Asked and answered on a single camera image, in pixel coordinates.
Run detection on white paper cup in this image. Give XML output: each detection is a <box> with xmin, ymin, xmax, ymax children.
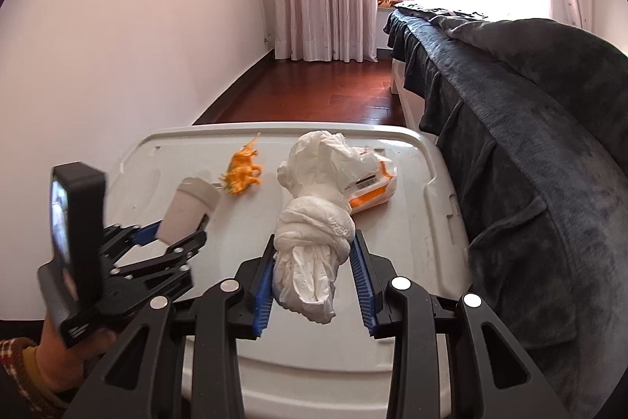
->
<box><xmin>157</xmin><ymin>177</ymin><xmax>220</xmax><ymax>246</ymax></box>

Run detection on white tissue wad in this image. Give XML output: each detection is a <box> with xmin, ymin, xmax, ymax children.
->
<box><xmin>272</xmin><ymin>130</ymin><xmax>377</xmax><ymax>324</ymax></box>

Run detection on orange white plastic wrapper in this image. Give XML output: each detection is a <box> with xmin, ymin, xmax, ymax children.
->
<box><xmin>345</xmin><ymin>147</ymin><xmax>397</xmax><ymax>215</ymax></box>

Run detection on plaid sleeve forearm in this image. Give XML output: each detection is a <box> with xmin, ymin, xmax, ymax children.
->
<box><xmin>1</xmin><ymin>337</ymin><xmax>67</xmax><ymax>418</ymax></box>

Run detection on left hand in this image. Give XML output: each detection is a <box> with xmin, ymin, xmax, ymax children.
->
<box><xmin>35</xmin><ymin>315</ymin><xmax>118</xmax><ymax>393</ymax></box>

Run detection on orange green dinosaur toy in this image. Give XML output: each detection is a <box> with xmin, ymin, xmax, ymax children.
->
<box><xmin>220</xmin><ymin>137</ymin><xmax>263</xmax><ymax>196</ymax></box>

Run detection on white bed frame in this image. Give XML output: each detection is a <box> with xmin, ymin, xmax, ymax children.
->
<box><xmin>390</xmin><ymin>59</ymin><xmax>438</xmax><ymax>143</ymax></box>

